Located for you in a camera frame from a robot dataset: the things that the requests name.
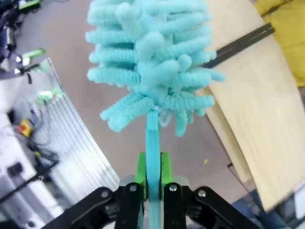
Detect black cable bundle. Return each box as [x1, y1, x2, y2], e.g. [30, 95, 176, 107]
[25, 135, 60, 169]

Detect ridged aluminium base plate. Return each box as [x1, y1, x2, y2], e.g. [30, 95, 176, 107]
[13, 57, 121, 192]

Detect person torso yellow sweater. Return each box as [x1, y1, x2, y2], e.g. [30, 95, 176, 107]
[253, 0, 305, 88]

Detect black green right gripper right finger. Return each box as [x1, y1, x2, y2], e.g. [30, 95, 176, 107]
[160, 152, 261, 229]

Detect yellow red emergency stop button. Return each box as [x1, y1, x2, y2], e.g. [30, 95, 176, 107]
[18, 118, 34, 137]

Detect wooden two-tier rack black frame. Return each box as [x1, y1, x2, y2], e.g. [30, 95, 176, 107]
[197, 23, 305, 213]
[204, 0, 267, 52]

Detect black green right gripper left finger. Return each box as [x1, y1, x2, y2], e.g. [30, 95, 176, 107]
[44, 152, 148, 229]

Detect teal chenille duster brush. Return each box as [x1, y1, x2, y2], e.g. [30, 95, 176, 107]
[85, 0, 226, 229]

